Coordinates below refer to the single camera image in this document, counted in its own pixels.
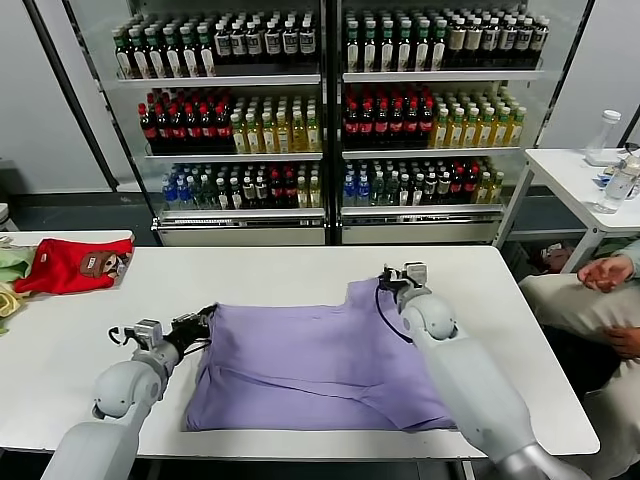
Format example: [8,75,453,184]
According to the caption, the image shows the person right hand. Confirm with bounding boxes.
[577,253,637,294]

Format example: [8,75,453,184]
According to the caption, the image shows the dark drink bottle white label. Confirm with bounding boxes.
[213,22,233,65]
[246,20,265,64]
[230,21,249,65]
[299,17,317,63]
[282,18,301,63]
[264,19,283,64]

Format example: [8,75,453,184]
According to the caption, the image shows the dark drink bottle tan label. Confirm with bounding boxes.
[464,17,483,68]
[515,15,533,67]
[482,16,500,68]
[499,16,517,67]
[531,15,549,66]
[447,17,466,69]

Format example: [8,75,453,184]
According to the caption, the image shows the clear water bottle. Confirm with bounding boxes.
[593,157,640,216]

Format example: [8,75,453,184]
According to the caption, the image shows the light green garment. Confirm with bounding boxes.
[0,247,39,282]

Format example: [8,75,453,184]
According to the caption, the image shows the white small box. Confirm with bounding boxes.
[583,148,624,168]

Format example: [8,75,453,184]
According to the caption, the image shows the white side table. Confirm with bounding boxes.
[492,148,640,275]

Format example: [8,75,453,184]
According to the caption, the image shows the dark red cloth pile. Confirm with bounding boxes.
[529,242,576,275]

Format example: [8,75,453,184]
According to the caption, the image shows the tall clear bottle white cap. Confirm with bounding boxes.
[584,109,622,157]

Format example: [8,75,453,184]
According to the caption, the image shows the large cola bottle red cap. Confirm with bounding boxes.
[185,102,202,154]
[403,99,420,149]
[418,99,435,149]
[215,102,233,154]
[170,102,187,154]
[373,101,390,150]
[388,100,405,150]
[358,101,375,150]
[343,101,360,150]
[200,102,217,154]
[155,102,173,154]
[138,102,159,154]

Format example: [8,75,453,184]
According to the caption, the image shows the dark tea bottle green cap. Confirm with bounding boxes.
[197,23,217,78]
[179,24,201,79]
[361,19,380,73]
[162,25,183,79]
[430,18,448,71]
[396,18,415,72]
[145,26,167,80]
[112,29,134,80]
[414,18,432,72]
[379,18,397,73]
[128,27,150,80]
[344,19,362,73]

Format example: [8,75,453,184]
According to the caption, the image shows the seated person beige trousers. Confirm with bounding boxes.
[517,272,640,480]

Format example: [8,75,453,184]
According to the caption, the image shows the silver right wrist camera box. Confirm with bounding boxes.
[403,261,430,289]

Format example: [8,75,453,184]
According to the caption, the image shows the red bear print t-shirt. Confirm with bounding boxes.
[13,238,136,296]

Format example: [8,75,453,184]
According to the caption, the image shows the pale yellow garment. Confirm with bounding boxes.
[0,281,32,320]

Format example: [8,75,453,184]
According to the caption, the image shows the purple cat print t-shirt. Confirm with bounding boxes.
[180,278,459,434]

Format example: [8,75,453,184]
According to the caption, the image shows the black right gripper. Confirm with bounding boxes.
[377,264,414,300]

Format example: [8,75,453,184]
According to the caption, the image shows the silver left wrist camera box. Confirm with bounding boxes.
[132,318,165,350]

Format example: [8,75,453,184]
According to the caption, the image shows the dark diagonal pole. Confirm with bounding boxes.
[23,0,121,194]

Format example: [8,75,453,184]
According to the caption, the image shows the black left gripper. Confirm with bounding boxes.
[166,303,220,355]

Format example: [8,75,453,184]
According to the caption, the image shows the person left hand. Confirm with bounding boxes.
[602,324,640,359]

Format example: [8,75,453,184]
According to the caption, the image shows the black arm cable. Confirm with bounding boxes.
[374,287,416,346]
[177,332,214,357]

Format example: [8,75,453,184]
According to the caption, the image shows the dark green bag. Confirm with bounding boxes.
[594,238,626,261]

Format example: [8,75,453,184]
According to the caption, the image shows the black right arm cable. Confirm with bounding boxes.
[374,287,416,346]

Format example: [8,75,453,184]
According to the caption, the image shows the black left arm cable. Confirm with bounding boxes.
[177,332,214,357]

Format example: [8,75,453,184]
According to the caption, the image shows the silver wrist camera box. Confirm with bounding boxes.
[403,261,430,289]
[132,318,165,350]

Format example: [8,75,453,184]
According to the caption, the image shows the large yellow tea bottle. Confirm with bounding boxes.
[448,107,466,150]
[231,113,249,155]
[261,112,278,154]
[478,106,496,149]
[291,109,307,154]
[493,106,512,148]
[276,111,292,154]
[247,112,263,155]
[463,107,481,149]
[508,105,528,148]
[432,108,451,150]
[305,109,322,153]

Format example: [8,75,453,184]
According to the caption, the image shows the glass beverage display cabinet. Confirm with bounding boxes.
[329,0,597,246]
[62,0,332,247]

